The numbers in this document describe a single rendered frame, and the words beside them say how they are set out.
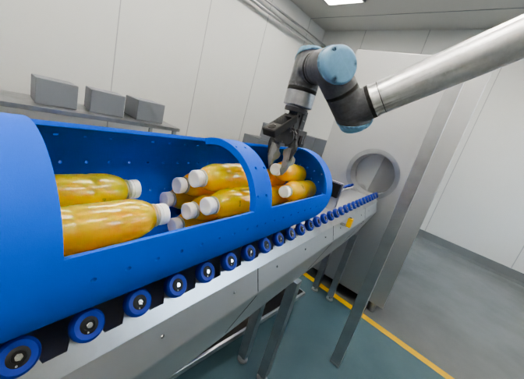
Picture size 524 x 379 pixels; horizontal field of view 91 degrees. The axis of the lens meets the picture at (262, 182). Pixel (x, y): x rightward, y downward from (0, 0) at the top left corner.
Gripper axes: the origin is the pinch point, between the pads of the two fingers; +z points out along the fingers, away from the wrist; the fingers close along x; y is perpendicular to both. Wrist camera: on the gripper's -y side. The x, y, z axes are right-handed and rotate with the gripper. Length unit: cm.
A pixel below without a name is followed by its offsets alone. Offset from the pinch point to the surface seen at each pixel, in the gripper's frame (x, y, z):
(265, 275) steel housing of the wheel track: -12.5, -9.6, 28.7
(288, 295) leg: -7, 33, 61
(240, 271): -11.0, -21.2, 23.7
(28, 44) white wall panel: 323, 11, -21
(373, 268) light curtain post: -32, 76, 47
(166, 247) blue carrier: -13.7, -47.5, 7.2
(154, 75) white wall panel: 308, 137, -28
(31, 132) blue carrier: -4, -61, -6
